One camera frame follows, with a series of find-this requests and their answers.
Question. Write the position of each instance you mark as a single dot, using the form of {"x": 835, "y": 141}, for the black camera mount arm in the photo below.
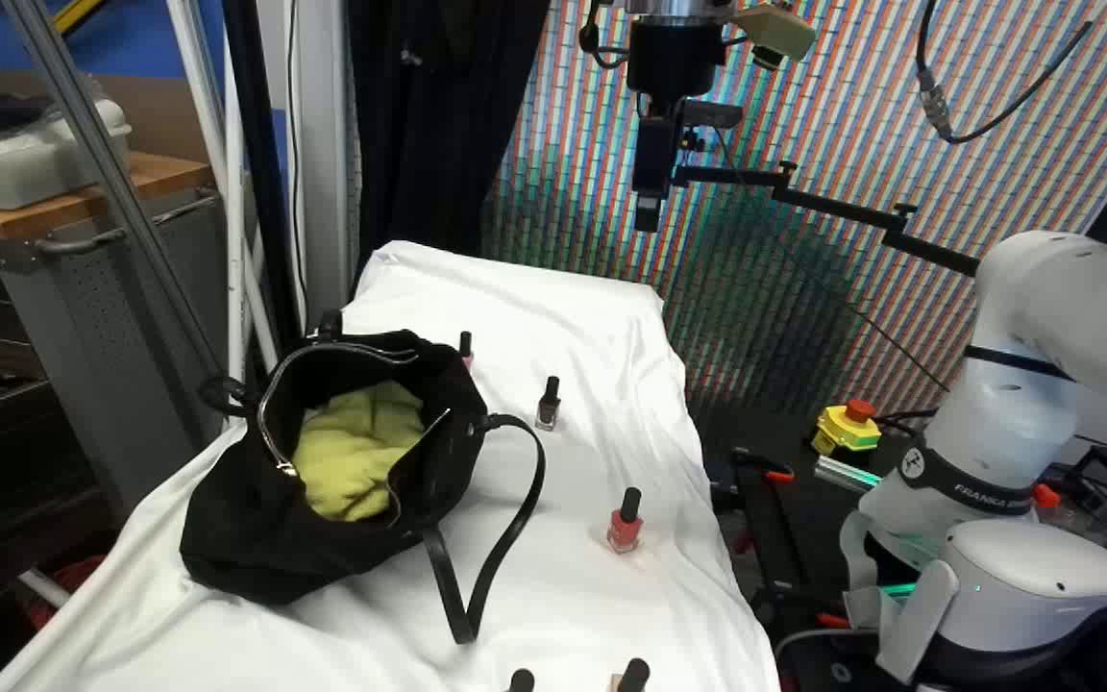
{"x": 892, "y": 226}

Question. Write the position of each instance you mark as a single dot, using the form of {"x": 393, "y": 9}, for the orange nail polish bottle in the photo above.
{"x": 522, "y": 682}

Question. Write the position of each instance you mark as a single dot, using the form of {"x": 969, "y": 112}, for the grey metal cabinet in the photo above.
{"x": 86, "y": 313}

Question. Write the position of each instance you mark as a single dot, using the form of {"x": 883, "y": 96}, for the white tablecloth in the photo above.
{"x": 619, "y": 564}

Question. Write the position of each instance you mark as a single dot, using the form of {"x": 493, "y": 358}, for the pink nail polish bottle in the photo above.
{"x": 632, "y": 678}

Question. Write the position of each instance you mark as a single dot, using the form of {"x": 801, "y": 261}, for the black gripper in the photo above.
{"x": 673, "y": 47}

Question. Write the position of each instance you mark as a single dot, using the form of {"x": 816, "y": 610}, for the small nail polish bottle behind bag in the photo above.
{"x": 465, "y": 349}

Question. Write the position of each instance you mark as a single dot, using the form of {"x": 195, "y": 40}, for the red nail polish bottle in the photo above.
{"x": 625, "y": 522}

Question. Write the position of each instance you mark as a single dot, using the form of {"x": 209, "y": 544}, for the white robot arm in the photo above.
{"x": 951, "y": 569}

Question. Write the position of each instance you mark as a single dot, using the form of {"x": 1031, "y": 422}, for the yellow red emergency stop button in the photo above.
{"x": 847, "y": 426}

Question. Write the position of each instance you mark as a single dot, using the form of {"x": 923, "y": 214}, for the dark nail polish bottle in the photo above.
{"x": 551, "y": 400}

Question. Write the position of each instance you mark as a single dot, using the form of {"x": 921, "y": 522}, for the yellow-green cloth in bag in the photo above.
{"x": 350, "y": 444}

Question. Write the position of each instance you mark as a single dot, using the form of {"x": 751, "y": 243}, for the black handbag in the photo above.
{"x": 252, "y": 528}

